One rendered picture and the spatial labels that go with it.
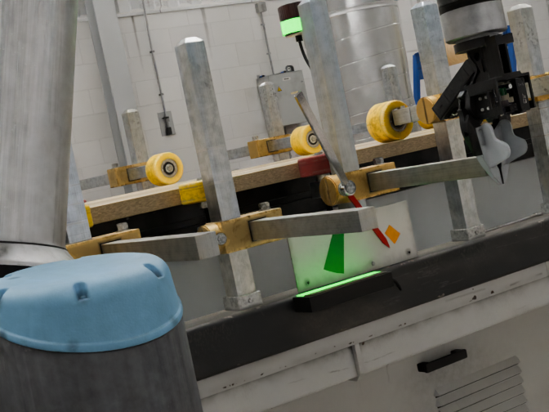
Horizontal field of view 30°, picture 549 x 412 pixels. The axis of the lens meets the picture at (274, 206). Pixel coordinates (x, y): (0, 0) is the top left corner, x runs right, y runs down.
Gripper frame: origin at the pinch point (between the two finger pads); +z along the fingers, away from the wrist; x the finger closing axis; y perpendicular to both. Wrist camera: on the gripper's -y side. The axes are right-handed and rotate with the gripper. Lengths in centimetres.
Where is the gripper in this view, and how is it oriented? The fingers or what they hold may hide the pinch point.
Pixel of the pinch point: (496, 176)
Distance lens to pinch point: 154.5
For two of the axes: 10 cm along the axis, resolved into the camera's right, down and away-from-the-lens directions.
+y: 5.4, -1.0, -8.4
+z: 2.2, 9.8, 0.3
